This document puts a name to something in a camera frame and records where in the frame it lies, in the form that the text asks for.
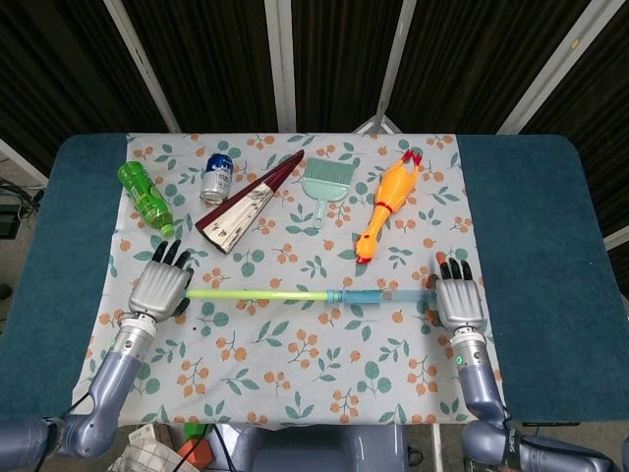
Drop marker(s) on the yellow rubber chicken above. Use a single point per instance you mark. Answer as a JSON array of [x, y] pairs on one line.
[[393, 187]]

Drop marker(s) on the blue silver drink can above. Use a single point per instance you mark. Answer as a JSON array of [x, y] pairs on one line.
[[218, 179]]

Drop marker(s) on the grey robot torso base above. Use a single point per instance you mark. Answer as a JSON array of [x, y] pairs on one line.
[[319, 452]]

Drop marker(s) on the white checkered cloth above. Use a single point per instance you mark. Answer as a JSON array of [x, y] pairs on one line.
[[147, 459]]

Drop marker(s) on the green plastic drink bottle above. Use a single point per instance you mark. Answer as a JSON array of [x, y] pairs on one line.
[[145, 196]]

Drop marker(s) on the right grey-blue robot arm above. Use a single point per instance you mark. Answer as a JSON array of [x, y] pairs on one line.
[[479, 388]]

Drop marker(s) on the green and blue plastic stick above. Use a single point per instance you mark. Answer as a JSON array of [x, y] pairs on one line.
[[275, 295]]

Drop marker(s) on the white frame pole with foot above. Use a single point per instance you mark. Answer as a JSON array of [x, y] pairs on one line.
[[395, 59]]

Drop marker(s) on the grey-green mini brush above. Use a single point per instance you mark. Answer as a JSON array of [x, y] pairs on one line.
[[329, 169]]

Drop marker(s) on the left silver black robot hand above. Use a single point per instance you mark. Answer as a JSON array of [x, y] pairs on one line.
[[159, 290]]

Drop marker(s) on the black electronic device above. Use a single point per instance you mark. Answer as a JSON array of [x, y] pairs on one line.
[[7, 221]]

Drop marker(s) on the right silver robot hand orange fingertips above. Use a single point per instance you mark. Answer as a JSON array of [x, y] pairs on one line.
[[459, 300]]

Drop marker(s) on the dark red folding fan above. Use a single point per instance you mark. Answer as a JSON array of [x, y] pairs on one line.
[[236, 216]]

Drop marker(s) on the floral print tablecloth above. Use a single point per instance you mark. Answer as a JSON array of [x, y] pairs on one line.
[[295, 373]]

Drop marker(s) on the white printed cardboard box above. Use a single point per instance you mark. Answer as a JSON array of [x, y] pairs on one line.
[[147, 435]]

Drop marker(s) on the green plastic object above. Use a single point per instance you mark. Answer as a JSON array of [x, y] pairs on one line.
[[194, 431]]

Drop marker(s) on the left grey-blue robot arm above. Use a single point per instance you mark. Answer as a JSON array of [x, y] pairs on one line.
[[113, 378]]

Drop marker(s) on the orange block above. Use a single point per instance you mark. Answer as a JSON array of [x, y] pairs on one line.
[[194, 452]]

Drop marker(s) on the blue felt table cover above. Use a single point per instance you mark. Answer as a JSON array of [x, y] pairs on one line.
[[540, 246]]

